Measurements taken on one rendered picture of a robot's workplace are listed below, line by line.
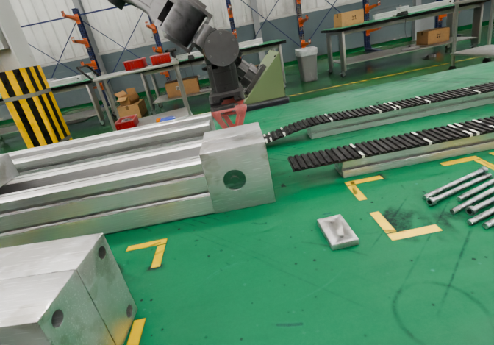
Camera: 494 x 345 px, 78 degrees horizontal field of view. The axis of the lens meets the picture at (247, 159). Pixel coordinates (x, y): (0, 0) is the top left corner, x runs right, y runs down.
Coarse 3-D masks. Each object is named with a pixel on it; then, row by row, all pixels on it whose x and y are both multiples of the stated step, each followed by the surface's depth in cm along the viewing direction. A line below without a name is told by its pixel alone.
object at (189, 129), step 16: (144, 128) 65; (160, 128) 65; (176, 128) 59; (192, 128) 58; (208, 128) 59; (64, 144) 66; (80, 144) 66; (96, 144) 60; (112, 144) 59; (128, 144) 59; (144, 144) 60; (160, 144) 60; (16, 160) 60; (32, 160) 59; (48, 160) 59; (64, 160) 60; (80, 160) 60
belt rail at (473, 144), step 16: (432, 144) 45; (448, 144) 45; (464, 144) 46; (480, 144) 46; (352, 160) 45; (368, 160) 45; (384, 160) 46; (400, 160) 46; (416, 160) 46; (432, 160) 46; (352, 176) 46
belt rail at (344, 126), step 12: (468, 96) 62; (480, 96) 62; (492, 96) 63; (408, 108) 63; (420, 108) 63; (432, 108) 64; (444, 108) 63; (456, 108) 63; (348, 120) 63; (360, 120) 63; (372, 120) 64; (384, 120) 63; (396, 120) 63; (312, 132) 64; (324, 132) 64; (336, 132) 64
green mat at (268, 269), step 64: (384, 128) 62; (320, 192) 44; (384, 192) 41; (128, 256) 39; (192, 256) 36; (256, 256) 34; (320, 256) 32; (384, 256) 31; (448, 256) 29; (192, 320) 28; (256, 320) 27; (320, 320) 25; (384, 320) 24; (448, 320) 23
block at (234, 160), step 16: (240, 128) 48; (256, 128) 46; (208, 144) 43; (224, 144) 42; (240, 144) 41; (256, 144) 40; (208, 160) 41; (224, 160) 41; (240, 160) 41; (256, 160) 41; (208, 176) 42; (224, 176) 42; (240, 176) 42; (256, 176) 42; (224, 192) 43; (240, 192) 43; (256, 192) 43; (272, 192) 43; (224, 208) 44; (240, 208) 44
